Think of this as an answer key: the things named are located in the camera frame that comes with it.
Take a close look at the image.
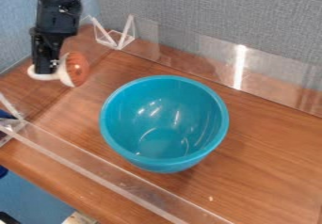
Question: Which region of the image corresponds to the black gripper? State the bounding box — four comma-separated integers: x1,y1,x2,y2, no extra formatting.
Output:
31,0,83,74

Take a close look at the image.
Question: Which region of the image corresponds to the white brown toy mushroom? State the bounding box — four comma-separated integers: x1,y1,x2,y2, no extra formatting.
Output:
28,52,90,88

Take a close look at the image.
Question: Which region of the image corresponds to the blue plastic bowl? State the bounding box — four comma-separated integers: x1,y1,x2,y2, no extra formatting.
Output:
99,75,230,173

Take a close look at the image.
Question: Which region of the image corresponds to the clear acrylic back barrier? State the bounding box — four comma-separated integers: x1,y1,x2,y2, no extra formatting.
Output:
90,15,322,118

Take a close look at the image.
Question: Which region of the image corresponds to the clear acrylic front barrier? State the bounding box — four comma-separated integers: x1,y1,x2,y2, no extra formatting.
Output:
0,93,234,224

